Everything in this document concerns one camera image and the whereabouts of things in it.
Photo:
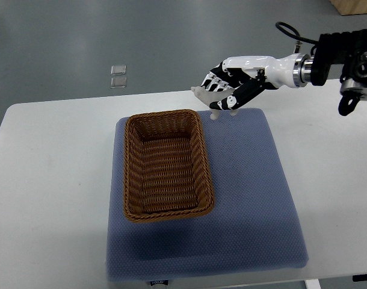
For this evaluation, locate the wooden box corner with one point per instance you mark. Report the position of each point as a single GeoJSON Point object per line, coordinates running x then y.
{"type": "Point", "coordinates": [350, 7]}

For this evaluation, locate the blue padded mat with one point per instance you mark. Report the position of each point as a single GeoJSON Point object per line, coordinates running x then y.
{"type": "Point", "coordinates": [254, 225]}

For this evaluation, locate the brown wicker basket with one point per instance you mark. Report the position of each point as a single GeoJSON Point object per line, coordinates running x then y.
{"type": "Point", "coordinates": [166, 171]}

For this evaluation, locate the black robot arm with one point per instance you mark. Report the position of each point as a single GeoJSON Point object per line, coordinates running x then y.
{"type": "Point", "coordinates": [348, 49]}

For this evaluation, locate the white table leg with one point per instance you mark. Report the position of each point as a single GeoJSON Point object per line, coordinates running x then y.
{"type": "Point", "coordinates": [312, 283]}

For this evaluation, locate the white bear figurine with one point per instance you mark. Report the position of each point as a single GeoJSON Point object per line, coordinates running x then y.
{"type": "Point", "coordinates": [207, 98]}

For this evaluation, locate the upper floor outlet plate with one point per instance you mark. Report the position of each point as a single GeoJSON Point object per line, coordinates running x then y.
{"type": "Point", "coordinates": [119, 69]}

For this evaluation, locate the black white robotic hand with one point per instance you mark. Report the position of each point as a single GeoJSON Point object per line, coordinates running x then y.
{"type": "Point", "coordinates": [251, 75]}

